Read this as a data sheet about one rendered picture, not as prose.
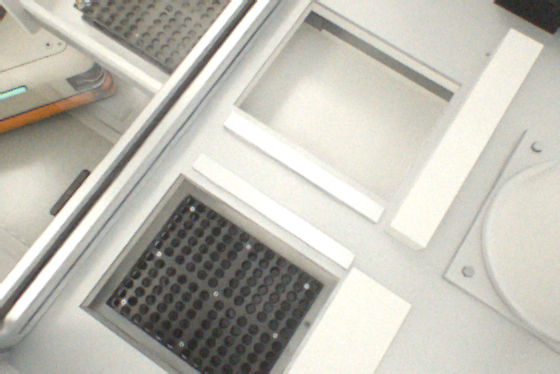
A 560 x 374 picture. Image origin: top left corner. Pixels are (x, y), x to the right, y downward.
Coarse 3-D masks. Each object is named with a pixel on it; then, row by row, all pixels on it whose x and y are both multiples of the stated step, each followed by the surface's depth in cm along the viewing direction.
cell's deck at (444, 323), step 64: (320, 0) 66; (384, 0) 66; (448, 0) 66; (256, 64) 63; (448, 64) 64; (192, 128) 61; (512, 128) 61; (320, 192) 59; (320, 256) 56; (384, 256) 57; (448, 256) 57; (64, 320) 54; (448, 320) 55
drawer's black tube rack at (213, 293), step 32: (192, 224) 65; (224, 224) 65; (160, 256) 61; (192, 256) 61; (224, 256) 61; (256, 256) 64; (160, 288) 63; (192, 288) 62; (224, 288) 60; (256, 288) 60; (288, 288) 60; (320, 288) 60; (160, 320) 59; (192, 320) 59; (224, 320) 62; (256, 320) 59; (288, 320) 62; (192, 352) 58; (224, 352) 61; (256, 352) 58
